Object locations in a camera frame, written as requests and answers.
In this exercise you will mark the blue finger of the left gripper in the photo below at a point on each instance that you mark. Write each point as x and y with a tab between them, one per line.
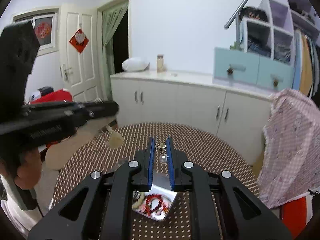
95	110

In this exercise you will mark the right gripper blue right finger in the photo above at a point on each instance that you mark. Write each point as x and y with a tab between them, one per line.
221	207

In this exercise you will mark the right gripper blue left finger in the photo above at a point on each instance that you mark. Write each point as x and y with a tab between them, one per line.
100	206

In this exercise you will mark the small silver earrings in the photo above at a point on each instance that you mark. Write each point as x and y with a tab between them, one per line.
161	147

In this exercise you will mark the dark metal jewelry box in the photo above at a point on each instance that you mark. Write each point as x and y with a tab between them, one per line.
157	202

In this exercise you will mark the person left hand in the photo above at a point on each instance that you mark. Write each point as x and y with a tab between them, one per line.
29	173

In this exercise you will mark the red cat chair cover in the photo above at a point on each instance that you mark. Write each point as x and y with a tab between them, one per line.
46	94

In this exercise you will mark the white panel door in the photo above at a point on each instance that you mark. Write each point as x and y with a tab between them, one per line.
79	63

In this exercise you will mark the brown polka dot tablecloth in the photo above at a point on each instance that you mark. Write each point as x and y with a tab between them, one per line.
205	149

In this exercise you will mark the white plastic bag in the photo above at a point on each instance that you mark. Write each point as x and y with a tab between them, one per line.
135	64

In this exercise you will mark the red diamond door decoration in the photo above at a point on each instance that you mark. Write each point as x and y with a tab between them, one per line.
79	41

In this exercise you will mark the red white storage box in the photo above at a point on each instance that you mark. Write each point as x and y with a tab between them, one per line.
296	214

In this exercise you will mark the pink bear patterned cloth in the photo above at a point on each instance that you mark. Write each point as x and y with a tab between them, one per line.
291	158

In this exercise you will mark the beige jar with lid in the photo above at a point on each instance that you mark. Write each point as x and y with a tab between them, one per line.
160	63

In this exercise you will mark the green door curtain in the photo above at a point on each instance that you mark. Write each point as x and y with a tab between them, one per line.
111	19

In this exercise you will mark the window with red paper cuts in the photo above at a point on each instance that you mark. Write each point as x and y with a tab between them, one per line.
46	26

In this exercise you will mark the white low sideboard cabinet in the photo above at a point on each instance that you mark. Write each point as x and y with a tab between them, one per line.
236	114

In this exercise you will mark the teal two drawer unit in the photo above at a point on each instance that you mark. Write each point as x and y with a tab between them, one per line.
252	69

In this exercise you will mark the hanging clothes row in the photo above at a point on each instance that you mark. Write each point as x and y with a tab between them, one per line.
306	76

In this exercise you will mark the grey metal handrail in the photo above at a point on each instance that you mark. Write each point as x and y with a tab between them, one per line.
235	17

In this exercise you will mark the lilac stair shelf unit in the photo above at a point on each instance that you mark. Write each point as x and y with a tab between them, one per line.
275	37

